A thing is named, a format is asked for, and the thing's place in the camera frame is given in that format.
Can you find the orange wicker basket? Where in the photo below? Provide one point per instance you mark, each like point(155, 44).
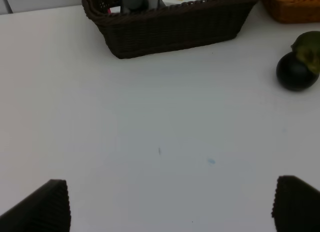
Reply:
point(293, 11)

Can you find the dark green pump bottle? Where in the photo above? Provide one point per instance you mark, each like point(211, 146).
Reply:
point(136, 6)

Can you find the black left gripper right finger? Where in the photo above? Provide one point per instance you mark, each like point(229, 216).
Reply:
point(296, 205)

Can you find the dark purple mangosteen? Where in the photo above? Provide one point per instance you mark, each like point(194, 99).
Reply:
point(292, 74)

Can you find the dark brown wicker basket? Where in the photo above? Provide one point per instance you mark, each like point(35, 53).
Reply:
point(172, 28)

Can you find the green lime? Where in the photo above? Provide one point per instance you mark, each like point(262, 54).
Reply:
point(307, 50)

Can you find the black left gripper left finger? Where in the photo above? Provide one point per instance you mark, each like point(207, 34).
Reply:
point(46, 209)

